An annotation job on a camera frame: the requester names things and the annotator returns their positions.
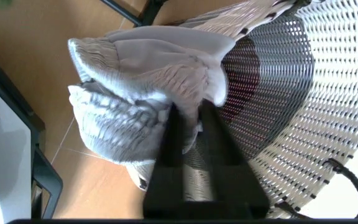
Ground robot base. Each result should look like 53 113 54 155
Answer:
0 45 64 224

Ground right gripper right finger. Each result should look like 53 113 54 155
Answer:
197 99 270 218

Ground black clothes rack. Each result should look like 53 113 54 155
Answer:
99 0 170 28

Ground white laundry basket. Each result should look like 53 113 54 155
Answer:
166 0 358 220

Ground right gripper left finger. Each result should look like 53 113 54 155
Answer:
142 103 198 218

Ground pale grey shorts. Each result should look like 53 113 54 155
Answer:
67 25 237 191

